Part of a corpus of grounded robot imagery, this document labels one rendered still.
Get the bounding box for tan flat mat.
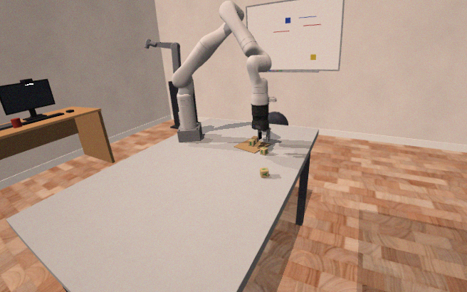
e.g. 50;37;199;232
233;140;270;153

